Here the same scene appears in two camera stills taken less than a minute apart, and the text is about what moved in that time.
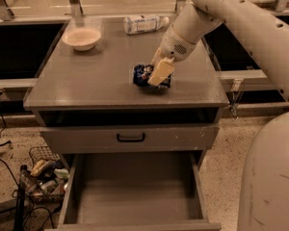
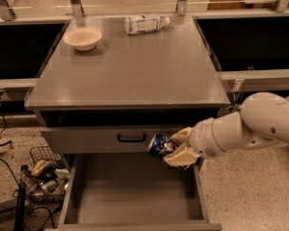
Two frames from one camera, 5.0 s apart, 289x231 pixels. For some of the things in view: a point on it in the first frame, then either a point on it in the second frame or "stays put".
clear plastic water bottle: [144, 23] stays put
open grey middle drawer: [133, 192] stays put
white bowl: [82, 38] stays put
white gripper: [173, 47] to [203, 139]
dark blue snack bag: [142, 74] to [160, 145]
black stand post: [18, 225] stays put
